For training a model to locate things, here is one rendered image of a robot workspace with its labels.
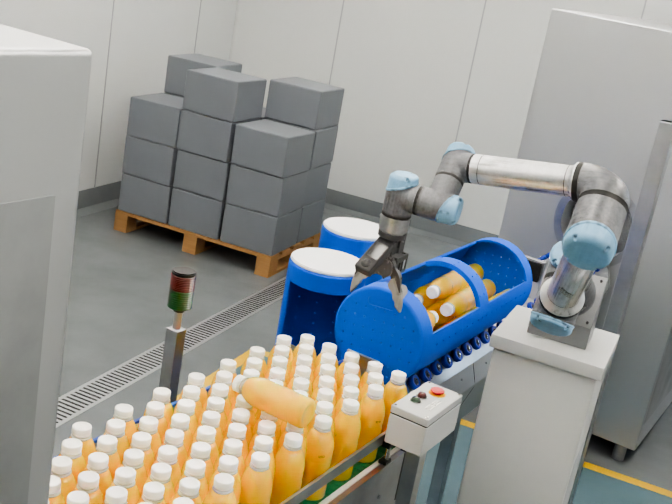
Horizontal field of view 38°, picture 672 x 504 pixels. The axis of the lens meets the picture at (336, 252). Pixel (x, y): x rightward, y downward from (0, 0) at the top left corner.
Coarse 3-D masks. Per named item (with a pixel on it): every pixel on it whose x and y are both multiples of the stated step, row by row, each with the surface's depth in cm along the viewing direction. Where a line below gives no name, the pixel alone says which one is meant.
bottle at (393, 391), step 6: (390, 378) 252; (390, 384) 251; (396, 384) 250; (402, 384) 250; (384, 390) 252; (390, 390) 250; (396, 390) 250; (402, 390) 250; (390, 396) 250; (396, 396) 250; (402, 396) 250; (384, 402) 251; (390, 402) 250; (390, 408) 251; (384, 420) 252; (384, 426) 252
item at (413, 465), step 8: (408, 456) 242; (416, 456) 240; (424, 456) 243; (408, 464) 242; (416, 464) 241; (408, 472) 242; (416, 472) 241; (400, 480) 244; (408, 480) 243; (416, 480) 243; (400, 488) 244; (408, 488) 243; (416, 488) 245; (400, 496) 245; (408, 496) 244; (416, 496) 247
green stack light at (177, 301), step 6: (168, 294) 249; (174, 294) 247; (180, 294) 247; (186, 294) 247; (192, 294) 249; (168, 300) 249; (174, 300) 247; (180, 300) 247; (186, 300) 248; (192, 300) 250; (168, 306) 249; (174, 306) 248; (180, 306) 248; (186, 306) 248
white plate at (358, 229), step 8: (328, 224) 394; (336, 224) 396; (344, 224) 398; (352, 224) 400; (360, 224) 402; (368, 224) 404; (376, 224) 407; (336, 232) 387; (344, 232) 387; (352, 232) 389; (360, 232) 391; (368, 232) 393; (376, 232) 395; (368, 240) 385
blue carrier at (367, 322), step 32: (448, 256) 333; (480, 256) 347; (512, 256) 341; (384, 288) 270; (416, 288) 324; (480, 288) 303; (512, 288) 324; (352, 320) 277; (384, 320) 272; (416, 320) 266; (480, 320) 302; (384, 352) 273; (416, 352) 268; (448, 352) 294; (384, 384) 276
